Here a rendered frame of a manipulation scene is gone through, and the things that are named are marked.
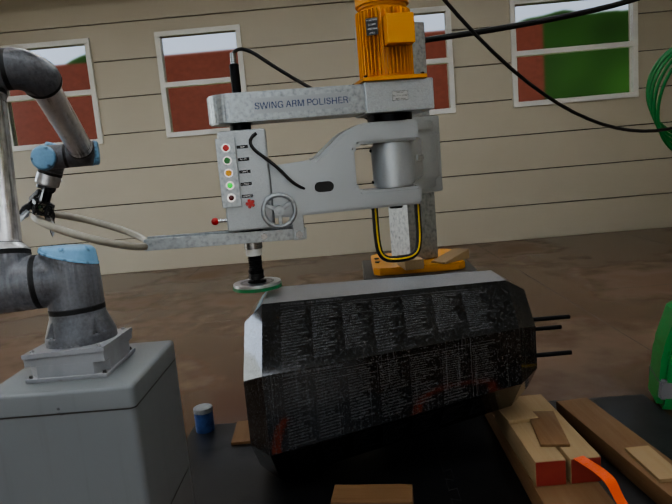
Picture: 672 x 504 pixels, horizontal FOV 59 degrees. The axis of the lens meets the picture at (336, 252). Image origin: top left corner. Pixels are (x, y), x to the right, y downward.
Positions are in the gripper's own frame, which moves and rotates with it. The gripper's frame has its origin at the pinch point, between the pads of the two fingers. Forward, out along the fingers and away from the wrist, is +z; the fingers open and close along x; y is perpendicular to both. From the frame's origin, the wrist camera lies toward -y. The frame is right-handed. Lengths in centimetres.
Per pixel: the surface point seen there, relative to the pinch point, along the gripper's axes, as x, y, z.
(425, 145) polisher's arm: 166, 32, -90
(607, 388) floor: 273, 118, 5
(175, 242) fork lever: 49, 22, -11
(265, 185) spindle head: 72, 41, -46
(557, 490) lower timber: 152, 163, 28
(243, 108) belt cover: 57, 32, -73
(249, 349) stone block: 74, 62, 19
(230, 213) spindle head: 63, 36, -30
